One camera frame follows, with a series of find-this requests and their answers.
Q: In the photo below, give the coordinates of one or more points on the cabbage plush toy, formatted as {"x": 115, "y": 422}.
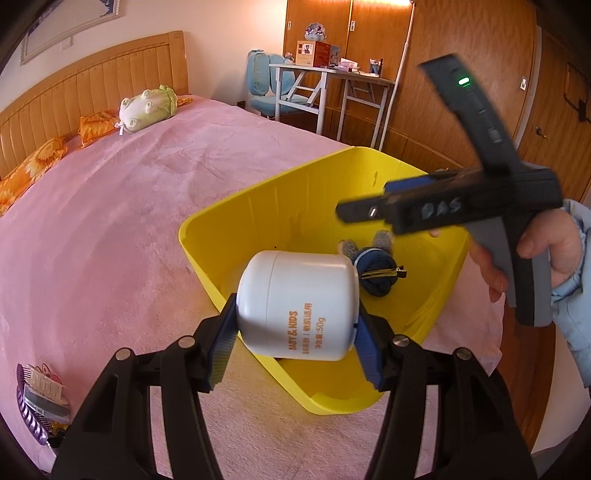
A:
{"x": 147, "y": 108}

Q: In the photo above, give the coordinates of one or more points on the pink blanket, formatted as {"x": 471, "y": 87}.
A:
{"x": 115, "y": 230}

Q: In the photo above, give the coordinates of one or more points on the navy powder puff case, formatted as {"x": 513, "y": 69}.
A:
{"x": 46, "y": 408}

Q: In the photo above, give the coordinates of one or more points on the framed wall picture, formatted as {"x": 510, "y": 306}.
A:
{"x": 69, "y": 18}

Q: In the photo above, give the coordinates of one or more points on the white cream jar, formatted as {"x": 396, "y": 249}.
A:
{"x": 295, "y": 295}

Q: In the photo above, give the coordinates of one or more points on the person's right hand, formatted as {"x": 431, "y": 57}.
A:
{"x": 565, "y": 249}

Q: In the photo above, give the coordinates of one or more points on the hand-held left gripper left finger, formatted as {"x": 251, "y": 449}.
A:
{"x": 221, "y": 341}

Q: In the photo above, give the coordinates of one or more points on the blue printed box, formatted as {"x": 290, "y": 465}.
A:
{"x": 334, "y": 54}

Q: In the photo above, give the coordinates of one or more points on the blue chair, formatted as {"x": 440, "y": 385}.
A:
{"x": 258, "y": 78}

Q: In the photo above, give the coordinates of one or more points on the yellow plastic bin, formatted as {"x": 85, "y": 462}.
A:
{"x": 258, "y": 217}

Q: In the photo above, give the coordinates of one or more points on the white pole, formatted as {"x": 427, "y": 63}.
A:
{"x": 397, "y": 69}

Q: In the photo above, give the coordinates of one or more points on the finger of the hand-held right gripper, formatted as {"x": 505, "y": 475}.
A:
{"x": 364, "y": 211}
{"x": 406, "y": 185}

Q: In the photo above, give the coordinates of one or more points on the white wall switch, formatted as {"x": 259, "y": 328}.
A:
{"x": 67, "y": 44}

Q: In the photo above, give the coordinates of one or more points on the wooden headboard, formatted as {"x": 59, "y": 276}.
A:
{"x": 115, "y": 64}

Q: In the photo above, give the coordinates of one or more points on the papers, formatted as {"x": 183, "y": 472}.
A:
{"x": 348, "y": 64}

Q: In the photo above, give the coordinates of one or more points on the purple hairbrush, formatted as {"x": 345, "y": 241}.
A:
{"x": 30, "y": 410}

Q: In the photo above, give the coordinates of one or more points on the red printed box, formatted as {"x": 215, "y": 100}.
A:
{"x": 314, "y": 53}

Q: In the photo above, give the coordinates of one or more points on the white desk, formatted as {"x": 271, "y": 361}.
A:
{"x": 323, "y": 71}

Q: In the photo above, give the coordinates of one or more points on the pen holder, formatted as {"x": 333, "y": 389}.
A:
{"x": 375, "y": 68}

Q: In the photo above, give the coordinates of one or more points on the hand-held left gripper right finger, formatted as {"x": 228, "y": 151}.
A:
{"x": 369, "y": 350}

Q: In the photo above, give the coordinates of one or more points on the blue plush hair clip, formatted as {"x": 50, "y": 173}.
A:
{"x": 376, "y": 277}

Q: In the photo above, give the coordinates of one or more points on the black beaded hair accessory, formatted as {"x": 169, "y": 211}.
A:
{"x": 57, "y": 436}

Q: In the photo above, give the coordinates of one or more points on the clear plastic hair claw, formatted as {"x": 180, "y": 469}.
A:
{"x": 46, "y": 383}

